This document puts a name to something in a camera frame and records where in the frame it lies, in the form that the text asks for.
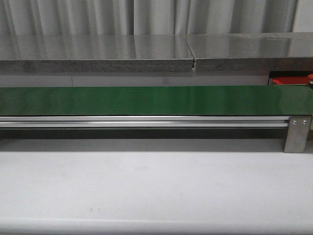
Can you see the right steel counter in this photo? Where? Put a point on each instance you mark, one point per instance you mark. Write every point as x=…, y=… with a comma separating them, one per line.
x=288, y=51

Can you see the red plastic bin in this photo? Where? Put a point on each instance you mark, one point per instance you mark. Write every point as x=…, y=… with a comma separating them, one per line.
x=289, y=80

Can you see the green conveyor belt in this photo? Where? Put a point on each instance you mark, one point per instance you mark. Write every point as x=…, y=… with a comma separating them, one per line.
x=279, y=100

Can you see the left steel counter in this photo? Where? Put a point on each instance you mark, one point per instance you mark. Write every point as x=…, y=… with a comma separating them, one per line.
x=93, y=55

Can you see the aluminium conveyor side rail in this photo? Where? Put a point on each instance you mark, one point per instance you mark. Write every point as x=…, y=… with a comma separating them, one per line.
x=143, y=121

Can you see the grey pleated curtain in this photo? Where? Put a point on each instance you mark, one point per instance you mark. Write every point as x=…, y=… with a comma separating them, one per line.
x=139, y=17

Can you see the steel conveyor support bracket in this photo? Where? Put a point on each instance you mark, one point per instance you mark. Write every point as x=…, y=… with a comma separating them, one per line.
x=298, y=130

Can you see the steel counter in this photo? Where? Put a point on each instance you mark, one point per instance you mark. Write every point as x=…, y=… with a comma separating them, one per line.
x=288, y=51
x=93, y=55

